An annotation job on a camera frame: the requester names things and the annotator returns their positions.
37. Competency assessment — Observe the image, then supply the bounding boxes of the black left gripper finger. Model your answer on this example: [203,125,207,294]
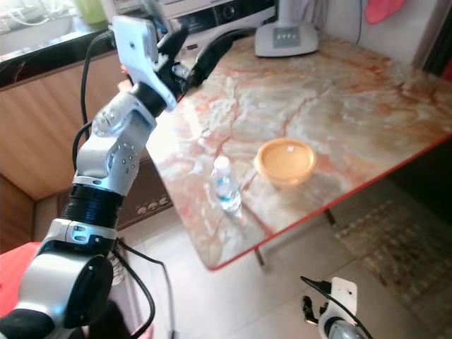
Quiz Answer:
[190,35,235,87]
[158,28,191,69]

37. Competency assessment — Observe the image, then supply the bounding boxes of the clear plastic water bottle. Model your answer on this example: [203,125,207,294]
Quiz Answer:
[211,155,243,213]

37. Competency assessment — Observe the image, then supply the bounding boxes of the black white oven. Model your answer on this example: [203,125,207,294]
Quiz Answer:
[164,0,278,47]

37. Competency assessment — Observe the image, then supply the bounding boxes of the white fan base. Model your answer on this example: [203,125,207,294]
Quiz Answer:
[254,0,321,59]

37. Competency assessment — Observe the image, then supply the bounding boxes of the green plastic cup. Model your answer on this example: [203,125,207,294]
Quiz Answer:
[73,0,111,26]

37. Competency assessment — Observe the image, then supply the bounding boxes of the patterned brown floor rug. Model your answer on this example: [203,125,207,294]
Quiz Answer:
[331,196,452,301]

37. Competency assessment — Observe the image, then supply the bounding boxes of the low brown cabinet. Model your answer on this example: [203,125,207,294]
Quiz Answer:
[112,159,173,230]

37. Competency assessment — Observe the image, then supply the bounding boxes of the orange lidded plastic bowl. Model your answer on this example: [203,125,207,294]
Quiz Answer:
[255,137,318,188]

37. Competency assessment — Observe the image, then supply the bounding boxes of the red plastic stool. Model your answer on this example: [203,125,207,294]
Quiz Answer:
[0,241,44,320]

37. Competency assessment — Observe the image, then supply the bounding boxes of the wooden kitchen counter black top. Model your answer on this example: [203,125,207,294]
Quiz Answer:
[0,14,255,202]

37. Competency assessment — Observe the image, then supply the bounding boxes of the steel kitchen sink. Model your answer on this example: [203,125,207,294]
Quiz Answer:
[0,11,78,57]

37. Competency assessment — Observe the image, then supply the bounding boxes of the marble pattern table red edge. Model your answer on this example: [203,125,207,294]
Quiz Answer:
[121,34,452,272]

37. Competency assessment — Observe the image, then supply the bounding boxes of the red plastic utensil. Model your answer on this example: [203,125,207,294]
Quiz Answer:
[365,0,408,25]

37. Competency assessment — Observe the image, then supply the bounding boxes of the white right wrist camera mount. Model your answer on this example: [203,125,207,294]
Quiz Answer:
[330,276,359,320]

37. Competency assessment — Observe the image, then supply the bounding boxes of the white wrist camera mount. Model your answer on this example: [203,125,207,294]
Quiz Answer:
[330,276,359,320]
[111,15,162,108]

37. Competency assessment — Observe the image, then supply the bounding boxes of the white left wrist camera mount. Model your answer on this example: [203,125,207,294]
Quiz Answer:
[111,15,162,108]

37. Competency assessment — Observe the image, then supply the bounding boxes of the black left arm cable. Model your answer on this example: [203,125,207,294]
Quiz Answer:
[71,30,169,339]

